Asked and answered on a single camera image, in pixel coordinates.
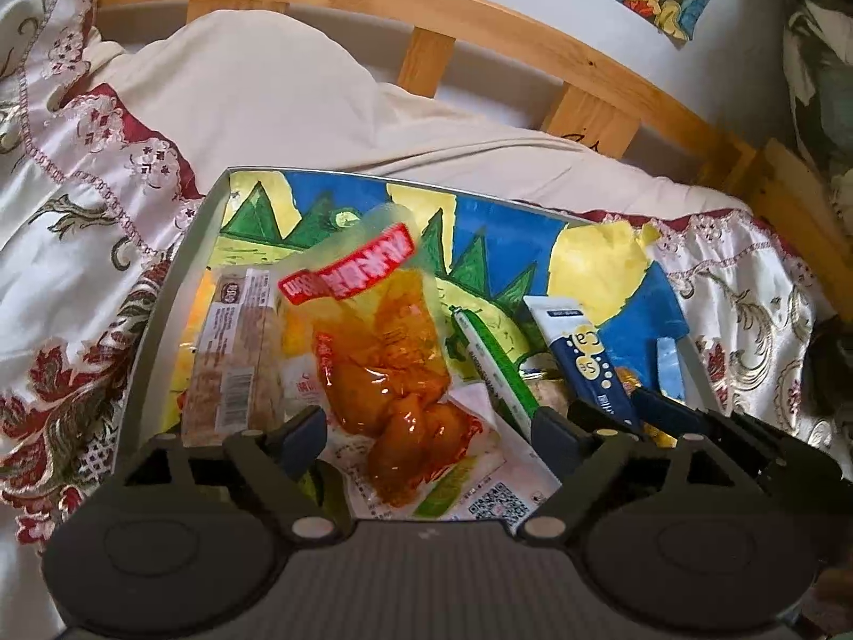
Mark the brown hanging cloth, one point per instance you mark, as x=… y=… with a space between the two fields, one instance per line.
x=830 y=373

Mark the colourful painted tray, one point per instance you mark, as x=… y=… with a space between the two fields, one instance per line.
x=160 y=320

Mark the clear nut bar packet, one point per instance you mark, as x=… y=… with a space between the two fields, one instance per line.
x=230 y=353

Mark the printed satin blanket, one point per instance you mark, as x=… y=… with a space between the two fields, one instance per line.
x=86 y=226

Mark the white pink green packet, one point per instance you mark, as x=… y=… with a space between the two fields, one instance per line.
x=480 y=473

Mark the floral cloth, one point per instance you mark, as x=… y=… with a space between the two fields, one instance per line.
x=823 y=66

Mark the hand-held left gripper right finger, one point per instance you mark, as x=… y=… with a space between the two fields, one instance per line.
x=560 y=441

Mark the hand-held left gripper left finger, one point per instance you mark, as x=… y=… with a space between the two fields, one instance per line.
x=303 y=438

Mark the cream pillow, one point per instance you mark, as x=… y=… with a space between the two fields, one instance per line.
x=300 y=93

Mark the green stick packet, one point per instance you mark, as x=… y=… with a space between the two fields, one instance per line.
x=496 y=366

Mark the wooden bed frame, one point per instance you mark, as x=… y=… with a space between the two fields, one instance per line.
x=533 y=46

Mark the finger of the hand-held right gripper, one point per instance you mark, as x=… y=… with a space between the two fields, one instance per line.
x=666 y=410
x=670 y=370

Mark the orange snack packet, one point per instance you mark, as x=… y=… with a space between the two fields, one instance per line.
x=393 y=360

